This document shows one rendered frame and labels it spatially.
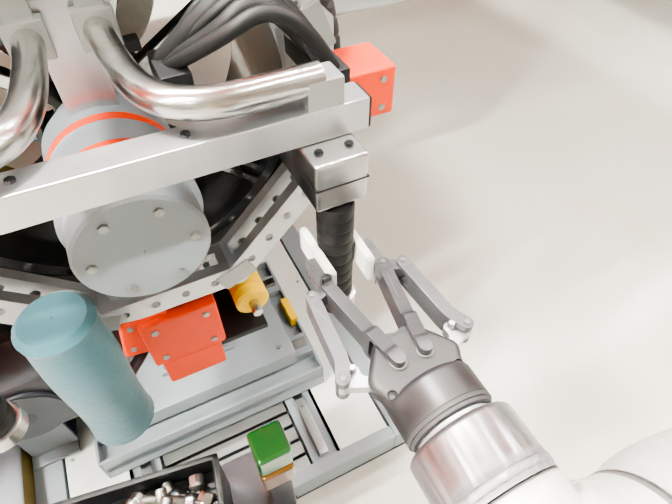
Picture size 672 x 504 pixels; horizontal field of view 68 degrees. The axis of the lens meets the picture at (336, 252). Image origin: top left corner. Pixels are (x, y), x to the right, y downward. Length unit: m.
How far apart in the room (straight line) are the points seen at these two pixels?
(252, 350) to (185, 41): 0.80
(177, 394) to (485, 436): 0.85
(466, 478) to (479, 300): 1.21
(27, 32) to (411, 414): 0.44
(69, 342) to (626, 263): 1.59
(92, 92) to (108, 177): 0.20
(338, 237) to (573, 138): 1.88
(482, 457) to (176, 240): 0.33
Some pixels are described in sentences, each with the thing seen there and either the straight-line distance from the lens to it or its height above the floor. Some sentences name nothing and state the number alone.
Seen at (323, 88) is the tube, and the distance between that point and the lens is 0.41.
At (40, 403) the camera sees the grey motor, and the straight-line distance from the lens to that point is 1.08.
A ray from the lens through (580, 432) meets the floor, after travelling 1.43.
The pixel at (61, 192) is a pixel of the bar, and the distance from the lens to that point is 0.40.
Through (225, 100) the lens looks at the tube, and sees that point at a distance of 0.38.
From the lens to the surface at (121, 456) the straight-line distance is 1.18.
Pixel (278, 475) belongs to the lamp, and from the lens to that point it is 0.63.
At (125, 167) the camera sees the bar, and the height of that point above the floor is 0.98.
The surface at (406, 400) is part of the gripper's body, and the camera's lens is 0.39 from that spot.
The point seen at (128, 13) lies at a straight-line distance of 1.15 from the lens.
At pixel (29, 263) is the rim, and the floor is 0.67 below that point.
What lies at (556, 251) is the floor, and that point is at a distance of 1.77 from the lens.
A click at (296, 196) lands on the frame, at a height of 0.72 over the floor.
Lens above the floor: 1.20
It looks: 48 degrees down
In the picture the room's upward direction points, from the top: straight up
